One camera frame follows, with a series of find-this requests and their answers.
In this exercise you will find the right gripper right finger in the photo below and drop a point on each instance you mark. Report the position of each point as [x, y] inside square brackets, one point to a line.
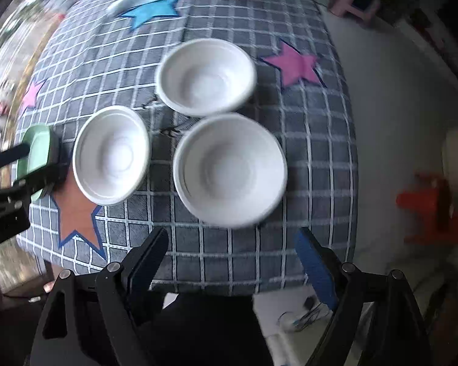
[323, 268]

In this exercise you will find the red plastic stool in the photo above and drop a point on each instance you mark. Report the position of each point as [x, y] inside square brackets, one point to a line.
[432, 203]

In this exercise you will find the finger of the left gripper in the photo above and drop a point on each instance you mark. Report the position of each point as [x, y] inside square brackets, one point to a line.
[13, 154]
[41, 181]

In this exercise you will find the pink plastic stool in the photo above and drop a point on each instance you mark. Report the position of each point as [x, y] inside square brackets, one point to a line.
[365, 10]

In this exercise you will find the green square bowl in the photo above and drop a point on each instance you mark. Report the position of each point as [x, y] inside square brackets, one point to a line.
[43, 149]

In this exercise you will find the white paper bowl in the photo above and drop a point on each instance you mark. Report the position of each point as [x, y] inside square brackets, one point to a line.
[205, 77]
[229, 171]
[111, 155]

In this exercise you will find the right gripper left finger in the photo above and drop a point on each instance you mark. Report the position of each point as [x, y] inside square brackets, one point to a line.
[142, 263]

